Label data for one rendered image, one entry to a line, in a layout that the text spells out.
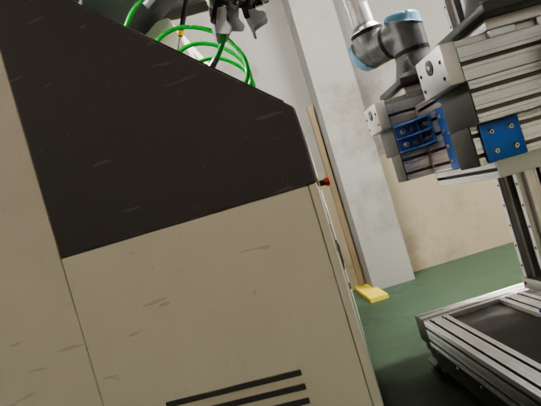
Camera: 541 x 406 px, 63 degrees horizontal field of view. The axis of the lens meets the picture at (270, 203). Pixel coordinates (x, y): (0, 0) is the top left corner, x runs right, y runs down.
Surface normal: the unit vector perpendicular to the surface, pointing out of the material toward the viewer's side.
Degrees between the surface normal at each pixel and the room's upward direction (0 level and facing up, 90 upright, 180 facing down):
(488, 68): 90
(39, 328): 90
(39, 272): 90
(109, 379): 90
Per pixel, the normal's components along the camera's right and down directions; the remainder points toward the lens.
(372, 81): 0.04, -0.02
